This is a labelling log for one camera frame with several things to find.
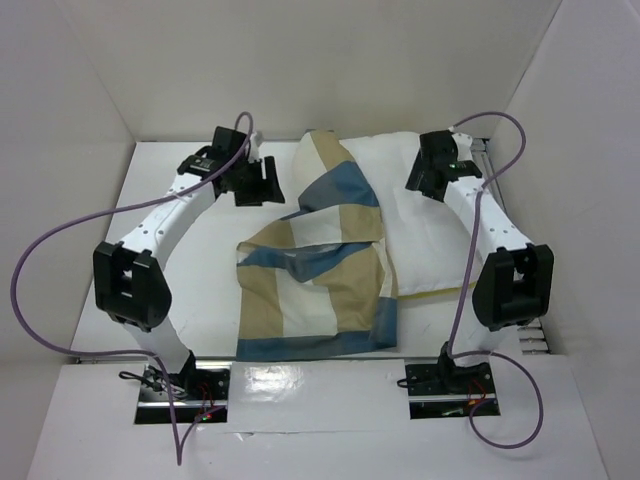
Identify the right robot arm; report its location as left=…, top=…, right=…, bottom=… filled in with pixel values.
left=398, top=129, right=554, bottom=396

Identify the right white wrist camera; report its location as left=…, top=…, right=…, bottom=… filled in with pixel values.
left=449, top=127, right=473, bottom=161

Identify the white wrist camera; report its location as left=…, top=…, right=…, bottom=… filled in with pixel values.
left=449, top=127, right=473, bottom=161
left=245, top=131, right=264, bottom=163

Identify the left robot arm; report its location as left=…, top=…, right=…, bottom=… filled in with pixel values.
left=93, top=127, right=285, bottom=399

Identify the blue beige checked pillowcase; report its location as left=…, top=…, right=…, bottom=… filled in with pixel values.
left=236, top=130, right=398, bottom=362

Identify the white pillow yellow edge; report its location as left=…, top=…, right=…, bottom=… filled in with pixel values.
left=341, top=132, right=470, bottom=298

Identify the aluminium rail front edge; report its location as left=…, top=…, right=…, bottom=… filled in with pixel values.
left=69, top=354, right=501, bottom=365

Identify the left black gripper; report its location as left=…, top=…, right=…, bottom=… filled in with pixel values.
left=228, top=156, right=283, bottom=208

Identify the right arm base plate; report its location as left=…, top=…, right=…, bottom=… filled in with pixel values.
left=396, top=363, right=500, bottom=420

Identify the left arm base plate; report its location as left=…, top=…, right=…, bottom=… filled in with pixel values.
left=118, top=362, right=231, bottom=425

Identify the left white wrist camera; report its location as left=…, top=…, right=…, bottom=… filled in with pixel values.
left=245, top=131, right=264, bottom=163

